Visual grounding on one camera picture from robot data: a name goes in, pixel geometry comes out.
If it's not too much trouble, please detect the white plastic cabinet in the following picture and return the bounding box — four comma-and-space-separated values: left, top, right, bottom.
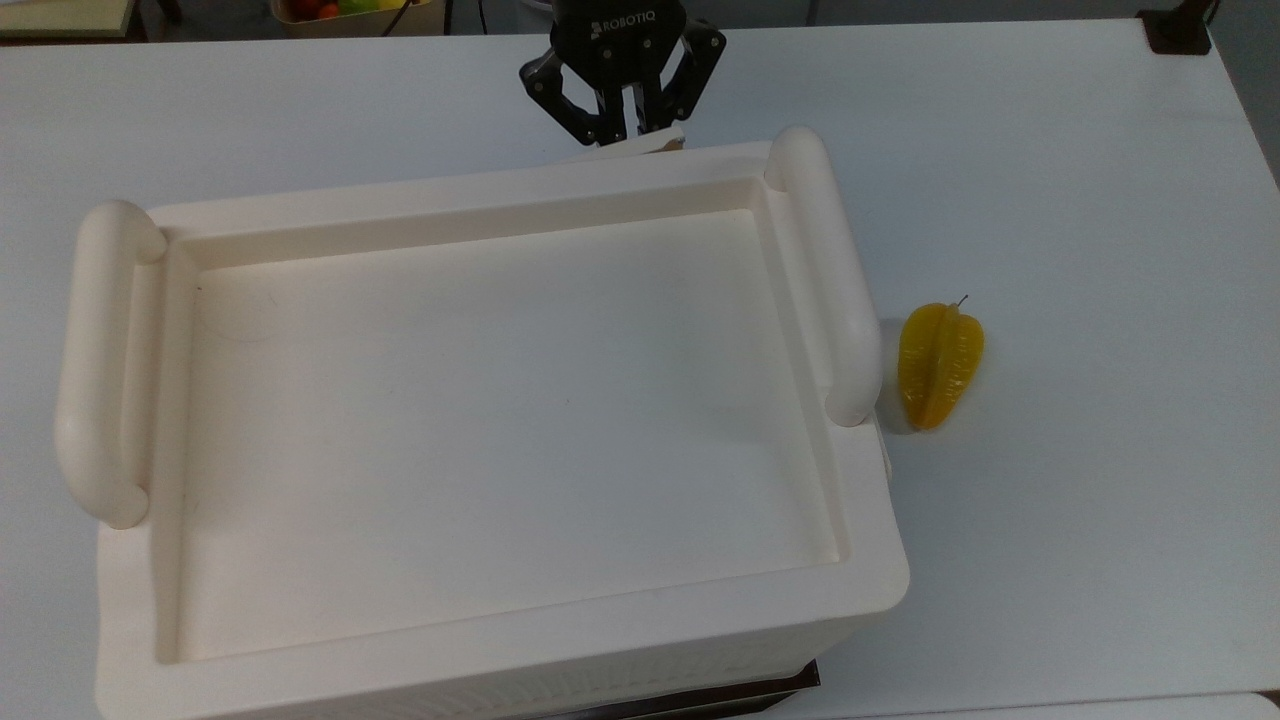
55, 125, 911, 720

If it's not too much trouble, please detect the yellow starfruit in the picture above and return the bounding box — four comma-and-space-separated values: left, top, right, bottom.
897, 294, 986, 432

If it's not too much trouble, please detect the beige basket with fruits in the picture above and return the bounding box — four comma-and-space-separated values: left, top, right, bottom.
270, 0, 447, 39

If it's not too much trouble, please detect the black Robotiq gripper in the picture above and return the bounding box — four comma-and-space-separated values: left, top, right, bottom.
518, 0, 728, 149

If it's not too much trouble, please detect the black table clamp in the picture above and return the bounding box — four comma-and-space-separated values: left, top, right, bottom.
1138, 0, 1219, 55

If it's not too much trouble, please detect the white rounded cabinet handle bar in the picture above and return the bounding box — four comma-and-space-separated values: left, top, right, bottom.
55, 199, 168, 530

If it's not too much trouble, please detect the pale yellow board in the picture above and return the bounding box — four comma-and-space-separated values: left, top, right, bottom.
0, 0, 138, 39

